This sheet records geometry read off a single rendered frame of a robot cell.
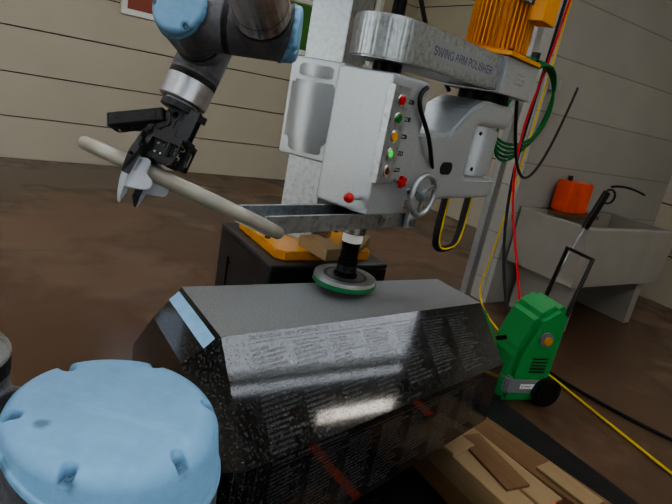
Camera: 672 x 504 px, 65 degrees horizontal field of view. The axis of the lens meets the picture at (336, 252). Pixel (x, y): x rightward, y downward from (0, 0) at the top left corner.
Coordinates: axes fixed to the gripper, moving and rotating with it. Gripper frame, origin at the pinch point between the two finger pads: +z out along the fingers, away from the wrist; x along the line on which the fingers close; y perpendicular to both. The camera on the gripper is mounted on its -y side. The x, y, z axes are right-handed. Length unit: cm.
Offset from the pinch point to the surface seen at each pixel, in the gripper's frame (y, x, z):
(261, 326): 24, 48, 19
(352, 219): 33, 68, -19
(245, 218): 19.9, 8.8, -5.6
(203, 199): 12.9, 2.3, -5.6
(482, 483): 111, 106, 45
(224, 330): 17, 41, 23
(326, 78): -7, 115, -72
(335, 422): 53, 49, 34
